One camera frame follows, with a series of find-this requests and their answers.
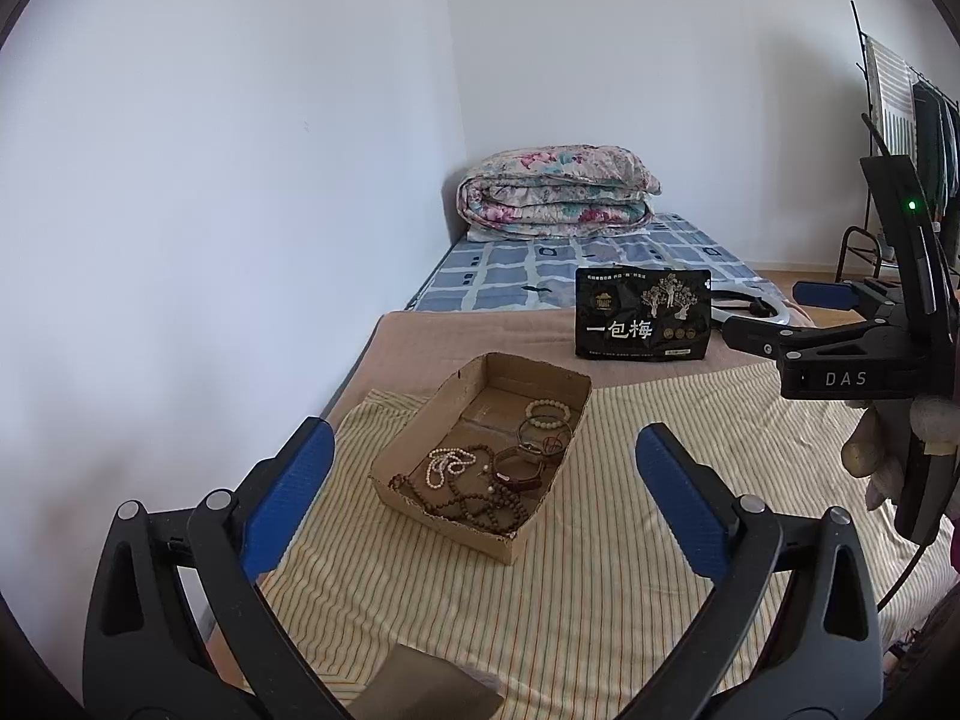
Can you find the cardboard box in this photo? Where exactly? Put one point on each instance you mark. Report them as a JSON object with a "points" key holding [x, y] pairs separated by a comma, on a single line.
{"points": [[525, 379]]}

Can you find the person's right hand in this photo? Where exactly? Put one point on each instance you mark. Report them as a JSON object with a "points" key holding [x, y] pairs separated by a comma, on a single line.
{"points": [[870, 450]]}

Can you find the brown blanket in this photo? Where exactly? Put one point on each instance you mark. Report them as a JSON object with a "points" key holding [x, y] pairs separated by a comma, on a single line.
{"points": [[420, 337]]}

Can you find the striped cream cloth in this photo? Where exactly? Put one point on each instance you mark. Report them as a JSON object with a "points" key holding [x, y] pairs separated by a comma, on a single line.
{"points": [[585, 600]]}

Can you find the black snack bag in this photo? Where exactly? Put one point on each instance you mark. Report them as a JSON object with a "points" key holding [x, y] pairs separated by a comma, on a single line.
{"points": [[637, 322]]}

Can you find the blue checkered bed sheet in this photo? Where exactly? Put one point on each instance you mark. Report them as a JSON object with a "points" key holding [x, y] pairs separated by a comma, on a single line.
{"points": [[510, 270]]}

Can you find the black bangle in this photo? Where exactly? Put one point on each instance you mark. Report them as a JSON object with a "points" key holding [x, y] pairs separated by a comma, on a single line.
{"points": [[523, 429]]}

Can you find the black metal clothes rack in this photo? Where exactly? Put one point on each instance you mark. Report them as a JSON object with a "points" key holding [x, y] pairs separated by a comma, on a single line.
{"points": [[851, 240]]}

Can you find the striped hanging towel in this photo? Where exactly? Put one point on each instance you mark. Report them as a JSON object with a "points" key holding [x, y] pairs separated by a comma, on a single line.
{"points": [[892, 97]]}

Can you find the folded floral quilt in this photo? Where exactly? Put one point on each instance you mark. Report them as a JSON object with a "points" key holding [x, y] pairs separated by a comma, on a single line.
{"points": [[555, 187]]}

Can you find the brown cardboard piece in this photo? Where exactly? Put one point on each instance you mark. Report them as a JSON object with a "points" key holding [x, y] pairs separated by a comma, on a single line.
{"points": [[427, 682]]}

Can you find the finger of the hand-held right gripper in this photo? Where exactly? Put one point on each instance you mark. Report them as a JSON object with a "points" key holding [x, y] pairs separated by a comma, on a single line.
{"points": [[821, 294], [757, 341]]}

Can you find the dark hanging clothes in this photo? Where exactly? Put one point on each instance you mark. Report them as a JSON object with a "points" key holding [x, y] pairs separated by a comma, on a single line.
{"points": [[934, 142]]}

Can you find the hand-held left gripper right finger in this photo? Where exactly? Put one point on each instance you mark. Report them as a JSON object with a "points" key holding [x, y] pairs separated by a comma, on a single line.
{"points": [[682, 510]]}

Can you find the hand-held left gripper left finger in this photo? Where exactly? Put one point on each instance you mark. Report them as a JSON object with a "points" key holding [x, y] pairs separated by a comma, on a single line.
{"points": [[292, 495]]}

